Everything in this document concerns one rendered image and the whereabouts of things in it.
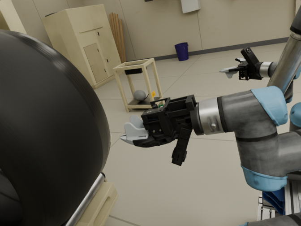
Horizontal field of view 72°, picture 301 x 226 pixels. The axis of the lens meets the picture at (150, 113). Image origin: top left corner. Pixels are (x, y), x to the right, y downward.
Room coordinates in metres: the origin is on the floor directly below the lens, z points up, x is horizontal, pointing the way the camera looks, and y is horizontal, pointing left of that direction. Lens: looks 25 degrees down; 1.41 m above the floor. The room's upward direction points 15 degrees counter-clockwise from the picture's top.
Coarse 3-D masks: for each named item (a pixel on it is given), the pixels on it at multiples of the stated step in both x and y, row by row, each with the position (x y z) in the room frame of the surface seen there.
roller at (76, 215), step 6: (102, 174) 0.66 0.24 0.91; (96, 180) 0.63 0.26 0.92; (102, 180) 0.64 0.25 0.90; (96, 186) 0.61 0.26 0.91; (90, 192) 0.58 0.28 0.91; (84, 198) 0.55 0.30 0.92; (90, 198) 0.57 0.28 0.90; (84, 204) 0.54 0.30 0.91; (78, 210) 0.51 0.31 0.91; (84, 210) 0.53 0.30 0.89; (72, 216) 0.49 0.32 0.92; (78, 216) 0.50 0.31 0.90; (66, 222) 0.47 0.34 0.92; (72, 222) 0.48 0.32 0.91
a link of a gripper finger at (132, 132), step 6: (126, 126) 0.44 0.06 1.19; (132, 126) 0.43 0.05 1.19; (126, 132) 0.44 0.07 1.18; (132, 132) 0.43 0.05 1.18; (138, 132) 0.43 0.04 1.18; (144, 132) 0.42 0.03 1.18; (120, 138) 0.47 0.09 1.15; (126, 138) 0.44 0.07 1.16; (132, 138) 0.43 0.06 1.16; (138, 138) 0.42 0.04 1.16; (144, 138) 0.42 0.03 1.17; (132, 144) 0.43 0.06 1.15
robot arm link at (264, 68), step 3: (264, 63) 0.93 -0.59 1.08; (267, 63) 0.92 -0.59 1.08; (270, 63) 0.91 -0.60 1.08; (261, 66) 0.93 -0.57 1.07; (264, 66) 0.92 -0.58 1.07; (267, 66) 0.91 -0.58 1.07; (261, 69) 0.93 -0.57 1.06; (264, 69) 0.91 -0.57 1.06; (267, 69) 0.90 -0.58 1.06; (261, 72) 0.92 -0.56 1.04; (264, 72) 0.91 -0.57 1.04; (267, 72) 0.90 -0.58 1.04; (261, 75) 0.93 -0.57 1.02; (264, 75) 0.92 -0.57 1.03; (267, 75) 0.90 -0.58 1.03
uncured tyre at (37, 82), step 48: (0, 48) 0.51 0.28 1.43; (48, 48) 0.59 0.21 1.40; (0, 96) 0.40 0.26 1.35; (48, 96) 0.46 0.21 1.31; (96, 96) 0.58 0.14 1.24; (0, 144) 0.36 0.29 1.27; (48, 144) 0.39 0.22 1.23; (96, 144) 0.50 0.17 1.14; (0, 192) 0.64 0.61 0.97; (48, 192) 0.37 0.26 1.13
